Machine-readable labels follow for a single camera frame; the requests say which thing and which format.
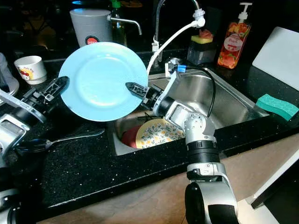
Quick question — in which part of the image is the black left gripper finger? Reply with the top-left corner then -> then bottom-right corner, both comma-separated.
44,77 -> 70,102

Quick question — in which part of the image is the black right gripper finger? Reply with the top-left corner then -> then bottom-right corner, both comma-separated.
125,82 -> 151,102

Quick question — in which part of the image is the lemon print cream plate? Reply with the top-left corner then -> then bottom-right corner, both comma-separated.
135,118 -> 187,150

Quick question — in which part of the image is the light blue plate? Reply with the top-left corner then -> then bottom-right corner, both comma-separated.
59,42 -> 149,122

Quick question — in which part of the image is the chrome gooseneck kitchen faucet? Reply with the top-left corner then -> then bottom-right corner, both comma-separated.
152,0 -> 204,61

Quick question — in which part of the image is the white printed mug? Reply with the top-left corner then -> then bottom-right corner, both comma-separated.
14,56 -> 48,85

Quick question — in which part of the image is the silver metal spoon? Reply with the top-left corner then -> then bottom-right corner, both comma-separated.
15,129 -> 106,153

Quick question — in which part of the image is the dark clear sponge holder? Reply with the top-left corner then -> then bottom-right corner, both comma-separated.
187,39 -> 214,65

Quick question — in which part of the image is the olive oil glass bottle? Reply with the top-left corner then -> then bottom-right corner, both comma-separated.
108,0 -> 124,45

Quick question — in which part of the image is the grey water filter canister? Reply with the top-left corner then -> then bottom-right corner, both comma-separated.
70,8 -> 112,47

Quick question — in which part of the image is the small chrome filter tap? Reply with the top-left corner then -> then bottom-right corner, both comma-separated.
110,17 -> 142,35

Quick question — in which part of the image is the yellow sponge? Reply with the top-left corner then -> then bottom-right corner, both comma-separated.
191,35 -> 209,44

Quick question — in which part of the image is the stainless steel sink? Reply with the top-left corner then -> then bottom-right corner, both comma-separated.
112,65 -> 274,157

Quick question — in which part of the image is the red scouring pad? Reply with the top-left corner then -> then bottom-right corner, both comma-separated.
199,29 -> 214,39

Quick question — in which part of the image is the peach dish soap pump bottle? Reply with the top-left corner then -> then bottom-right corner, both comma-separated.
216,2 -> 253,70

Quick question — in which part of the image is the green sponge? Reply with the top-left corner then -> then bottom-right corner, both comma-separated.
256,94 -> 299,122

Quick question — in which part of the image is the white board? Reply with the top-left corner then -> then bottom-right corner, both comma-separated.
252,27 -> 299,91

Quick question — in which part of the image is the white edged side panel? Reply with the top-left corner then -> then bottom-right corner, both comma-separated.
245,149 -> 299,208

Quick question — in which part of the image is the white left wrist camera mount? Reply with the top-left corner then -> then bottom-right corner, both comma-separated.
0,89 -> 45,124

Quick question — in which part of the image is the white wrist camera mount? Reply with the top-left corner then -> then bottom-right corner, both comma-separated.
0,89 -> 45,124
161,63 -> 187,102

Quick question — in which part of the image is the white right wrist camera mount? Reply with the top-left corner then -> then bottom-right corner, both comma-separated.
161,63 -> 187,102

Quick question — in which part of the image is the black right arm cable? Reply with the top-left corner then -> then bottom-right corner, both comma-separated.
178,65 -> 217,117

